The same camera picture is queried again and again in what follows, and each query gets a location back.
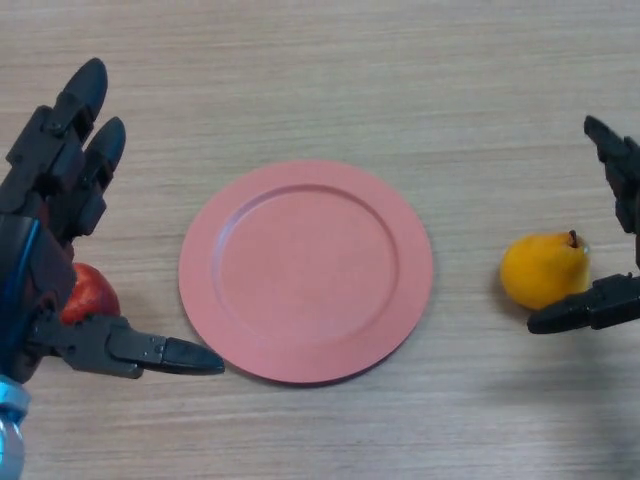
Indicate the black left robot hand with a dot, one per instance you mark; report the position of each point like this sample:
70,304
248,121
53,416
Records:
45,220

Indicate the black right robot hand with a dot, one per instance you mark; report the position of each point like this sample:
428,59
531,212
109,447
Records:
612,302

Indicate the red apple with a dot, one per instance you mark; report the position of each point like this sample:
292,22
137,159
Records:
92,295

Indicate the pink round plate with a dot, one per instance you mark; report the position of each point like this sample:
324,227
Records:
305,272

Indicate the yellow pear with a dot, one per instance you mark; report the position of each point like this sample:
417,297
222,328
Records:
537,272

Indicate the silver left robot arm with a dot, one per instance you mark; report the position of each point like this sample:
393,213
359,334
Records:
10,430

